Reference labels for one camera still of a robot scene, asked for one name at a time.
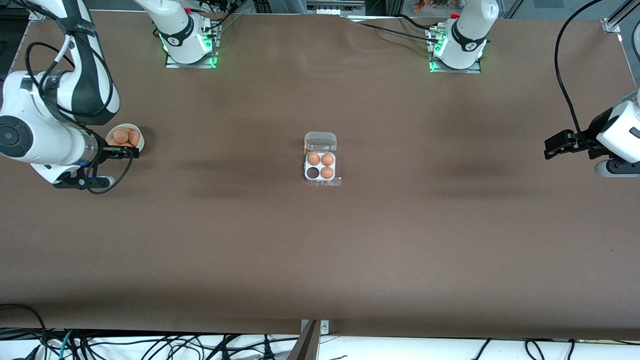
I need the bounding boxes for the black looped floor cable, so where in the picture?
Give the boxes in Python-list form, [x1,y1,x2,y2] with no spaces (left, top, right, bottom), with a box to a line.
[0,303,48,360]

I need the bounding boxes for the brown table cover sheet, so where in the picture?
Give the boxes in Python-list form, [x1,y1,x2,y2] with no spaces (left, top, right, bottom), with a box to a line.
[0,10,640,341]

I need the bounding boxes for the clear plastic egg carton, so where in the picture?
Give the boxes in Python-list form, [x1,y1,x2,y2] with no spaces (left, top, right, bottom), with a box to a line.
[303,131,343,188]

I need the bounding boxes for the black base cable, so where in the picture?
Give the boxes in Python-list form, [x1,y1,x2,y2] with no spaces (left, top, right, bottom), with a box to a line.
[202,9,238,32]

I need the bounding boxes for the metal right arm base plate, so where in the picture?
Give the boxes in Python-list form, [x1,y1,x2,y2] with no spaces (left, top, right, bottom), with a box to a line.
[165,22,219,69]

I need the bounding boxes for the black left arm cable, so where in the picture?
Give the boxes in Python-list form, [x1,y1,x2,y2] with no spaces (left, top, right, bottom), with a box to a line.
[553,0,610,151]

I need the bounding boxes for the dark camera mount pole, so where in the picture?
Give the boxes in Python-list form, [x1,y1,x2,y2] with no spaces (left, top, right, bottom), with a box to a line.
[286,320,321,360]

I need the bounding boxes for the long black table cable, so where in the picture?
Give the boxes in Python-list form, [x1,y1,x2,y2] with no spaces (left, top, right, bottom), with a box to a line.
[350,21,441,45]

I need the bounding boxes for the aluminium table edge frame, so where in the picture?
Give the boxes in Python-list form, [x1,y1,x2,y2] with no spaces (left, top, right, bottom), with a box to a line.
[619,32,640,88]

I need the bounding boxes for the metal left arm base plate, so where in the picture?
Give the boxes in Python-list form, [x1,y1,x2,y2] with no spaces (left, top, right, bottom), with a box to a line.
[429,27,482,74]

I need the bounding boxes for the metal frame rack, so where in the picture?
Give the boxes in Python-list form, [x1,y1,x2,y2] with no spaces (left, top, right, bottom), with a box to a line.
[306,0,386,16]

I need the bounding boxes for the teal cable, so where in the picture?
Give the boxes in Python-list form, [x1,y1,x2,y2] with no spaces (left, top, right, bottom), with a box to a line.
[59,329,76,360]

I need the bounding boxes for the person legs in jeans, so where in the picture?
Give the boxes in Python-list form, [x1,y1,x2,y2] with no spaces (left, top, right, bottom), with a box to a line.
[270,0,309,15]

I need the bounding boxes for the short black table cable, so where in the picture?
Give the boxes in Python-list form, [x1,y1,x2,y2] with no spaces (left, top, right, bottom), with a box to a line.
[397,14,437,32]

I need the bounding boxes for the small metal bracket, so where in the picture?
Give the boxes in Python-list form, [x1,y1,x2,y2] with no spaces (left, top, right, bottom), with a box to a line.
[300,319,330,335]

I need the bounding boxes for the small white bowl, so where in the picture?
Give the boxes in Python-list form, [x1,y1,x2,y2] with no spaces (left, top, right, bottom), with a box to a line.
[106,123,145,154]

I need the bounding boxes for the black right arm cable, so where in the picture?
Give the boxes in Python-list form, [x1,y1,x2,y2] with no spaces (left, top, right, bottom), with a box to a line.
[25,42,134,196]

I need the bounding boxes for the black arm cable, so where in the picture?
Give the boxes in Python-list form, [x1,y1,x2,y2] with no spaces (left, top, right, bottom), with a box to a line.
[553,0,610,151]
[25,42,134,196]

